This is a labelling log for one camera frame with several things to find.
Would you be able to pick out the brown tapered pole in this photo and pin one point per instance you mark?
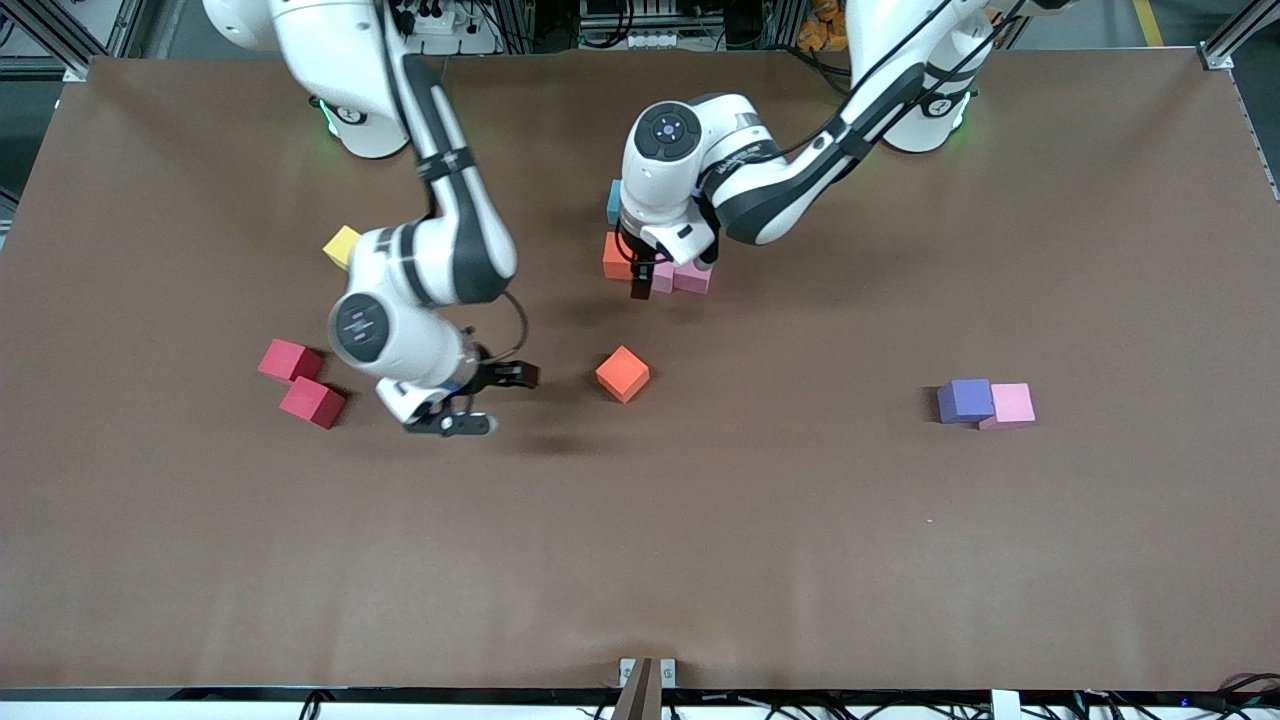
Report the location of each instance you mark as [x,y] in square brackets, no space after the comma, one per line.
[640,700]

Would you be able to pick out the aluminium frame profile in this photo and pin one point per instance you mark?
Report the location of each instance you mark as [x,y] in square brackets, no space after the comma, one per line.
[1240,35]
[60,30]

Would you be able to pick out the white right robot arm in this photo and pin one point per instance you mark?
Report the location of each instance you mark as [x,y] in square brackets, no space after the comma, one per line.
[440,260]

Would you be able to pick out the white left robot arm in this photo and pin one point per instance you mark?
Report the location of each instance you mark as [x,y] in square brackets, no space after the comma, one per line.
[760,190]

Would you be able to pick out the pink foam cube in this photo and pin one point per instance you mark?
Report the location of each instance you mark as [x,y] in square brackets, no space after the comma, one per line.
[693,281]
[1013,404]
[663,278]

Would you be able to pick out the pile of orange fruits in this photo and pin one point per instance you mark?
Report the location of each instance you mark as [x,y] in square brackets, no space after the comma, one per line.
[825,25]

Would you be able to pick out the blue foam cube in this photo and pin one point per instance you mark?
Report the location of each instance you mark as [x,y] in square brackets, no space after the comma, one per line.
[613,200]

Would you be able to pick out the small metal bracket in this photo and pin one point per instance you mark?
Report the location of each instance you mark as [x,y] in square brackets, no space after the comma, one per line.
[648,668]

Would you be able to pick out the red foam cube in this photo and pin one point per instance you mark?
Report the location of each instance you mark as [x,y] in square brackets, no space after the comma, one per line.
[312,402]
[288,360]

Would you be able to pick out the white power strip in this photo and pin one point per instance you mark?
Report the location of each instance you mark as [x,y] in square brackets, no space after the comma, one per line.
[440,20]

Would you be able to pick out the yellow foam cube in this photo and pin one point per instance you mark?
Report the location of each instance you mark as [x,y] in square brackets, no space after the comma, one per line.
[342,246]

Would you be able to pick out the orange foam cube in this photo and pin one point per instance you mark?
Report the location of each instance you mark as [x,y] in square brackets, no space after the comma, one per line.
[622,372]
[616,256]

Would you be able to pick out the white electronics rack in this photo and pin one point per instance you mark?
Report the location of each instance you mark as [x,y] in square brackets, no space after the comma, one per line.
[640,25]

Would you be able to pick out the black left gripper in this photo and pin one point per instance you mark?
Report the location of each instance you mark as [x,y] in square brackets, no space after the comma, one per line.
[638,272]

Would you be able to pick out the purple foam cube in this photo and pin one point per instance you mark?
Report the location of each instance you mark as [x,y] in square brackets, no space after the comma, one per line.
[966,400]

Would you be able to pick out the brown table cover sheet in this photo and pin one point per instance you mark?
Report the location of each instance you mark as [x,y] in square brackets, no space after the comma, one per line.
[640,520]

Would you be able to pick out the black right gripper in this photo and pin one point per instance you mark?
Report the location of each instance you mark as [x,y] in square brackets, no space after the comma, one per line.
[489,375]

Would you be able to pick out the white plastic block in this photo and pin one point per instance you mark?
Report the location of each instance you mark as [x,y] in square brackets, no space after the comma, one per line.
[1005,706]

